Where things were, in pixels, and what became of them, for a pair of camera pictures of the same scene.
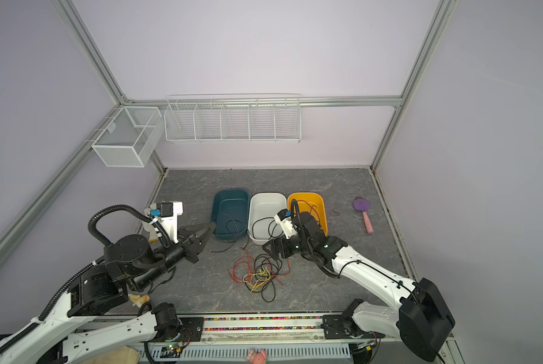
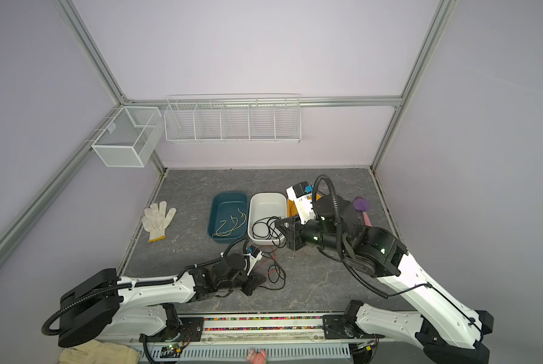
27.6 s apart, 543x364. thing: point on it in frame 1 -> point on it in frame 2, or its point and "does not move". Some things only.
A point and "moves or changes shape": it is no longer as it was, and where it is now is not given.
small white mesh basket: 130,136 does not move
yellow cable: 258,280 moves or changes shape
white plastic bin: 262,227 does not move
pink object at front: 257,358 does not move
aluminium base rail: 230,328 does not move
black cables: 255,271 moves or changes shape
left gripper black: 190,243 -> 254,281
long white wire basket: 233,118 does not move
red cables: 249,258 moves or changes shape
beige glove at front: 122,355 does not move
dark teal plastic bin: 230,213 does not move
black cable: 271,235 moves or changes shape
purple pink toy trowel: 362,204 does not move
